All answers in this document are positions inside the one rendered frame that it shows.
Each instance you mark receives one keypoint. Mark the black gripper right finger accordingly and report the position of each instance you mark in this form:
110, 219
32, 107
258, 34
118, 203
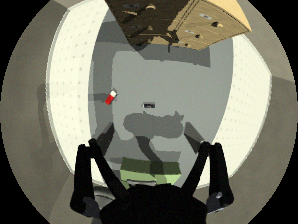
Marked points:
220, 194

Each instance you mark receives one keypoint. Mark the small wooden chest of drawers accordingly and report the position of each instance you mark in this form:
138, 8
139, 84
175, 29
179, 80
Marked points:
229, 6

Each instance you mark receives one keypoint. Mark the wooden drawer front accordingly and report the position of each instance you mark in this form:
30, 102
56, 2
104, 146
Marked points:
145, 38
209, 16
181, 41
198, 33
163, 8
143, 25

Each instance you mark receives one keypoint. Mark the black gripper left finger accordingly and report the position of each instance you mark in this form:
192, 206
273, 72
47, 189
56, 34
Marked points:
81, 201

